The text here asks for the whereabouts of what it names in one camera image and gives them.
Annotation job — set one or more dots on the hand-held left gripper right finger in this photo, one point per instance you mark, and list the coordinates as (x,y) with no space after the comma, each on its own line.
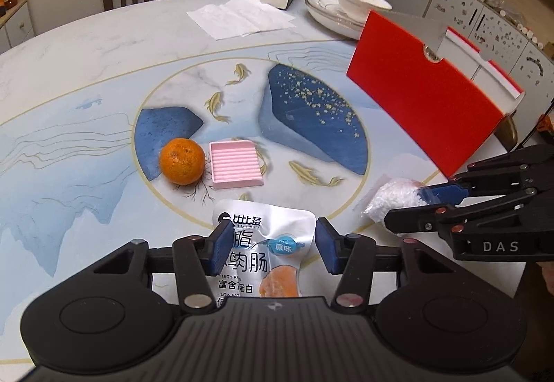
(326,248)

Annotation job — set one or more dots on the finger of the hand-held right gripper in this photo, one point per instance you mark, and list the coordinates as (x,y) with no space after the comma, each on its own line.
(415,219)
(448,193)

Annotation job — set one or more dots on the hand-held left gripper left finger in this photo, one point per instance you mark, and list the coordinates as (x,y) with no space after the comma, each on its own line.
(221,245)

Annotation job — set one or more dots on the clear bag of white pellets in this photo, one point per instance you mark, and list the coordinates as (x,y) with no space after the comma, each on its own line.
(389,200)

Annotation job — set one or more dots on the white sausage packet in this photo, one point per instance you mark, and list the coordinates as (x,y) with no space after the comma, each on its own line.
(272,230)

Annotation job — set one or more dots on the red cardboard box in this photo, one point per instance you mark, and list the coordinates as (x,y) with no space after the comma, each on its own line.
(415,96)

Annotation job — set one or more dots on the marble patterned desktop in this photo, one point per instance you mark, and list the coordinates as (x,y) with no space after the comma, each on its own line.
(86,74)

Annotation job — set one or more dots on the pink ribbed soap dish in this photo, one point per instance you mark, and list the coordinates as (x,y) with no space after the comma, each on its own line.
(236,163)

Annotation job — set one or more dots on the wooden chair behind box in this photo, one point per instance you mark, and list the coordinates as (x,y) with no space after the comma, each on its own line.
(508,131)

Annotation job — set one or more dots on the orange mandarin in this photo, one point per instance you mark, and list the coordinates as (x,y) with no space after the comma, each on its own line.
(181,160)

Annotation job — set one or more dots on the white cabinet with stickers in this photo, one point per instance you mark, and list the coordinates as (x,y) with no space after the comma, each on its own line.
(489,27)

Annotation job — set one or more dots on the stack of white plates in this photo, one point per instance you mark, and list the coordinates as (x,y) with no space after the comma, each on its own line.
(329,12)

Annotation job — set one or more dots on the white paper napkins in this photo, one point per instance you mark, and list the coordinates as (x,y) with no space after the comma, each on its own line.
(242,18)

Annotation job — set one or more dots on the small wooden side cabinet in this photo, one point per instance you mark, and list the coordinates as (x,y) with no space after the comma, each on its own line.
(17,25)

